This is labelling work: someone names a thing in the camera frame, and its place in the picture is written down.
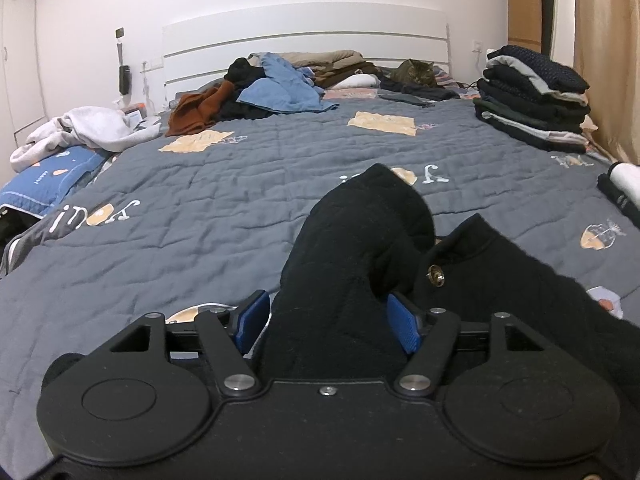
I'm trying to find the white headboard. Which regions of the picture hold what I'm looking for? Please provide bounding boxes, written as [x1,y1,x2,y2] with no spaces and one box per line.
[161,2,453,111]

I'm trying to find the stack of folded clothes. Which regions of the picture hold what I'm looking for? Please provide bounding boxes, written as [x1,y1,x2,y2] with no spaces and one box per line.
[472,45,592,155]

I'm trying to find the black folded garment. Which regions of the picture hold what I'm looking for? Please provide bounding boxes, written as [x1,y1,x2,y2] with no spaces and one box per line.
[597,172,640,233]

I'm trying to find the wooden door frame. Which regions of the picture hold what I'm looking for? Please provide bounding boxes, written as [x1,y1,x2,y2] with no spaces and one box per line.
[505,0,558,58]

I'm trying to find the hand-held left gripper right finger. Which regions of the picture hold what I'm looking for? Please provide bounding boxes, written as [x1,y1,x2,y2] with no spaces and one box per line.
[387,292,546,400]

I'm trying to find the dark brown garment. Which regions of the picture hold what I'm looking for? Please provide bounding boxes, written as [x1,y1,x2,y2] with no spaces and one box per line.
[312,62,383,90]

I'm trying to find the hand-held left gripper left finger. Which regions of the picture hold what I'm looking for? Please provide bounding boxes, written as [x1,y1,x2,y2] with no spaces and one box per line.
[107,289,271,398]

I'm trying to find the white wardrobe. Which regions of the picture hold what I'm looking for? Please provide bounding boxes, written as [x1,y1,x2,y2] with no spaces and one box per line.
[0,0,51,161]

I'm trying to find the black quilted jacket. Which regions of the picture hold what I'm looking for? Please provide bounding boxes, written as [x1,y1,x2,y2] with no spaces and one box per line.
[260,162,640,461]

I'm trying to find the pink patterned cloth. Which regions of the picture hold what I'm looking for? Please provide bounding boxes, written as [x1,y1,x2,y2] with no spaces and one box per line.
[322,87,396,101]

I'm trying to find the black crumpled garment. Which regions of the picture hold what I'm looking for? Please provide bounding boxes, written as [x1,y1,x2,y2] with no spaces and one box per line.
[215,57,273,121]

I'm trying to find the tabby cat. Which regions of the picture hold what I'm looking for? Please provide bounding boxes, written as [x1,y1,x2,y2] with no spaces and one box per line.
[390,58,436,87]

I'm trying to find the dark grey flat garment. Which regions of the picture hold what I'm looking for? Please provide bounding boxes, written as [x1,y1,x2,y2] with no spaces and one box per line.
[377,82,461,108]

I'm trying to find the blue denim garment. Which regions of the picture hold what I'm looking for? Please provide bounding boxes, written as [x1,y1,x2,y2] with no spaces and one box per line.
[236,52,341,113]

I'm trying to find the grey printed quilt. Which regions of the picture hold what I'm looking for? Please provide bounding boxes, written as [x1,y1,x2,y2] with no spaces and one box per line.
[0,87,640,480]

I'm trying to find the light grey hoodie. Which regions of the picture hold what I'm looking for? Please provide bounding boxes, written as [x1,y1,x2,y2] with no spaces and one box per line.
[10,106,163,172]

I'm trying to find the white cloth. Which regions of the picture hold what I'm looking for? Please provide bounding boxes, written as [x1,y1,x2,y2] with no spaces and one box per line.
[340,74,380,90]

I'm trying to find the blue printed pillow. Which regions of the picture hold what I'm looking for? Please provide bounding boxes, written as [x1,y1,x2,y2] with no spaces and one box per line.
[0,145,118,218]

